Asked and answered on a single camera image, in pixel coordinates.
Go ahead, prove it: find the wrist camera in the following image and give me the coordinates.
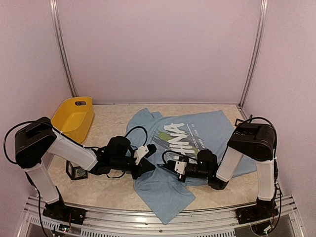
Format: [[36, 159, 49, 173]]
[[134, 145, 149, 165], [167, 158, 189, 175]]

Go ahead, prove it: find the aluminium front frame rail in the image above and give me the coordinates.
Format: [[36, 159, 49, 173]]
[[17, 195, 304, 237]]

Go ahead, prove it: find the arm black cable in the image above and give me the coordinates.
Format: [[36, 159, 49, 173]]
[[2, 119, 149, 179], [161, 116, 282, 223]]

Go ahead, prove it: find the aluminium corner post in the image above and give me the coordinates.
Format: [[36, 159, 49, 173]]
[[238, 0, 269, 110], [49, 0, 78, 97]]

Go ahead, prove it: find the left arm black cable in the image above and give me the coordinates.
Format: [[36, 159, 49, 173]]
[[2, 119, 149, 179]]

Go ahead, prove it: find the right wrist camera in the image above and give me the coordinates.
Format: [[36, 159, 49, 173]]
[[167, 158, 189, 175]]

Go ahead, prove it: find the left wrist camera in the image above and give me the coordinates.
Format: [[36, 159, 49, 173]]
[[134, 145, 149, 165]]

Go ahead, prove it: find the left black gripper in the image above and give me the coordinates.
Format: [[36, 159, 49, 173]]
[[112, 157, 156, 180]]

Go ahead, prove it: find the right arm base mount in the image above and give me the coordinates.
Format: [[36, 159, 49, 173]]
[[236, 198, 280, 237]]

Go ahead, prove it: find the left aluminium corner post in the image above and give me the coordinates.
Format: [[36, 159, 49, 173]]
[[49, 0, 78, 97]]

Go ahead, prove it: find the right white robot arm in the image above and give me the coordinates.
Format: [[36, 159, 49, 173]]
[[159, 117, 277, 219]]

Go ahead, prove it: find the light blue printed t-shirt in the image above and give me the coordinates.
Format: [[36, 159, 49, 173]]
[[125, 108, 257, 225]]

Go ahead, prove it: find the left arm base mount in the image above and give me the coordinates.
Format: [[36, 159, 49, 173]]
[[43, 190, 87, 225]]

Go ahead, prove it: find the black brooch box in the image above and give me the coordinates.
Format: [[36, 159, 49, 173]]
[[235, 114, 253, 129], [66, 160, 88, 181]]

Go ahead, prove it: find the right aluminium corner post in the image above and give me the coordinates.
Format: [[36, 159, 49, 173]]
[[238, 0, 269, 110]]

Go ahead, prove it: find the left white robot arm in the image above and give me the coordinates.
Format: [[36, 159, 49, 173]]
[[14, 117, 157, 220]]

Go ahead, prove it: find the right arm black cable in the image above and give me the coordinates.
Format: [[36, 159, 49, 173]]
[[161, 116, 282, 223]]

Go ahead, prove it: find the yellow plastic basket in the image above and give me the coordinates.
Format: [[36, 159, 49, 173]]
[[51, 97, 94, 143]]

